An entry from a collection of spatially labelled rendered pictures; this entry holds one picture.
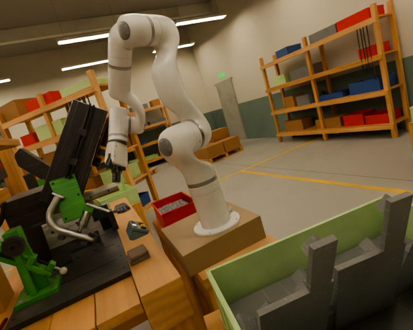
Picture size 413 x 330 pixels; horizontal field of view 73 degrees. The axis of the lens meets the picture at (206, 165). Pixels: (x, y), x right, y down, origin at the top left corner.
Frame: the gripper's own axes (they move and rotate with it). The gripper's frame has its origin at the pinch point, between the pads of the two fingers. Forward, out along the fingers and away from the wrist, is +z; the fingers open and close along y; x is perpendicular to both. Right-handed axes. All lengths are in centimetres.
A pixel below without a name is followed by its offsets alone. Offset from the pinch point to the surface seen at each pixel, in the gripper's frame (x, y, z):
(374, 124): 183, -460, -155
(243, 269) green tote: 57, 13, 35
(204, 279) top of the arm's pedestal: 41, 3, 40
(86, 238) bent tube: -22.9, -8.2, 24.6
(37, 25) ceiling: -529, -308, -497
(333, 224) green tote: 82, -1, 23
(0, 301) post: -36, 19, 47
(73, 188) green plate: -30.0, -5.4, 1.1
